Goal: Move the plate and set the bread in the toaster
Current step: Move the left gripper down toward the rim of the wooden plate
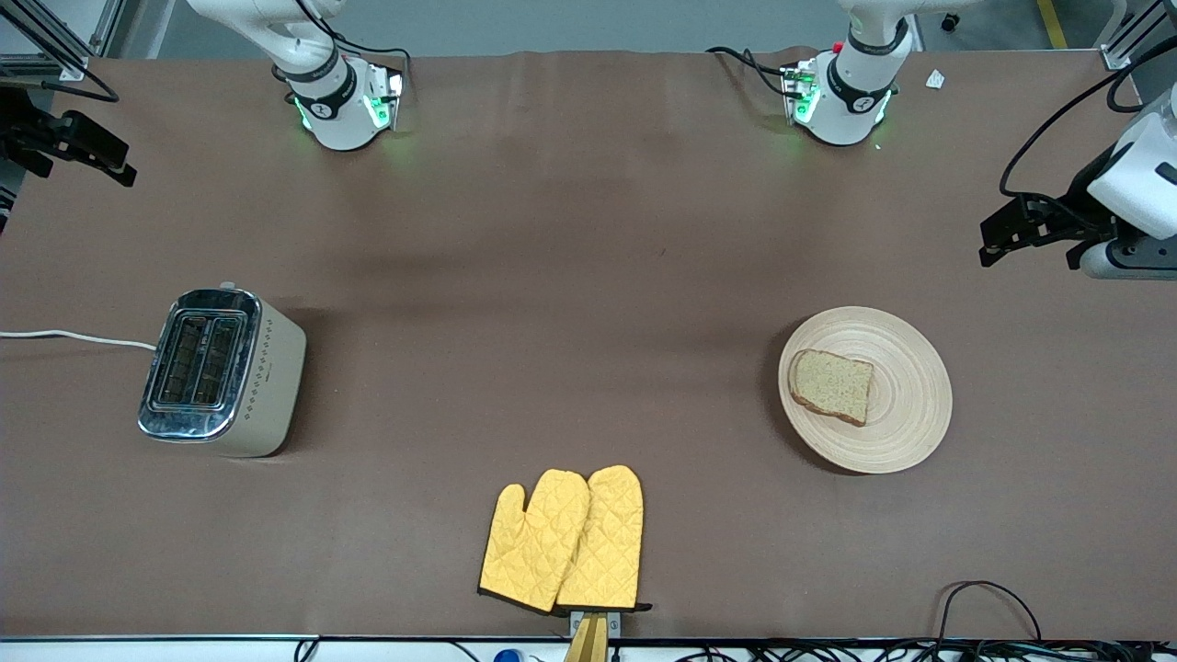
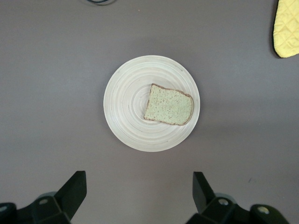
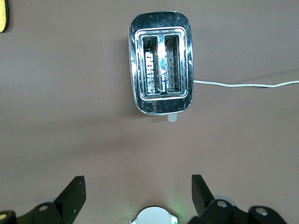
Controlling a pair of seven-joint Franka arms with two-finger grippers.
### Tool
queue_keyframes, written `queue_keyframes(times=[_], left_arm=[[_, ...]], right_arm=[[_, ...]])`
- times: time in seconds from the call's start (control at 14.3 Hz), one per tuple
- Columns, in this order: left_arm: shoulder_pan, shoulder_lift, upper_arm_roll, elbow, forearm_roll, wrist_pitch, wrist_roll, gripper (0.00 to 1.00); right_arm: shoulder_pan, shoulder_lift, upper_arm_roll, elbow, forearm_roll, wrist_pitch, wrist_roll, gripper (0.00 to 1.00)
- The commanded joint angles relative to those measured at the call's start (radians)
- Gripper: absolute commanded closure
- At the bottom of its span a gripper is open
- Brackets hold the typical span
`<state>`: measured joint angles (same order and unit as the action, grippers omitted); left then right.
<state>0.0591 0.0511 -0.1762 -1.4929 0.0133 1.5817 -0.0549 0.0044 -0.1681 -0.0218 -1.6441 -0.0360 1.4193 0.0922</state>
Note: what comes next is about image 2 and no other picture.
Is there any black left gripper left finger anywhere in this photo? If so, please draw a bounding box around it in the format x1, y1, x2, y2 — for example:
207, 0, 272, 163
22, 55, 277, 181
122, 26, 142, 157
21, 170, 87, 224

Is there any round light wooden plate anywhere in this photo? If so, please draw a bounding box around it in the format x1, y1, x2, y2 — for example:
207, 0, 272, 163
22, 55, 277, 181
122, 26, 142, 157
103, 55, 201, 153

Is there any yellow quilted oven mitt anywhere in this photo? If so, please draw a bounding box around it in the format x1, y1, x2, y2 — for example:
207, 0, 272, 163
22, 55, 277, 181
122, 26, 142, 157
272, 0, 299, 59

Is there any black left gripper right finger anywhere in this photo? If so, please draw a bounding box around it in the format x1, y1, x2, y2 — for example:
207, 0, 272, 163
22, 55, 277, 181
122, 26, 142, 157
186, 171, 252, 224

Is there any slice of brown bread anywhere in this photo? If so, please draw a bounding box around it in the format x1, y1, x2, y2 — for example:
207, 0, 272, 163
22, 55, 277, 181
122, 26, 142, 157
143, 83, 195, 126

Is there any black looped cable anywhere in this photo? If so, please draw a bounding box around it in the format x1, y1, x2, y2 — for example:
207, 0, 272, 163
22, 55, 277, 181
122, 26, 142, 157
85, 0, 116, 5

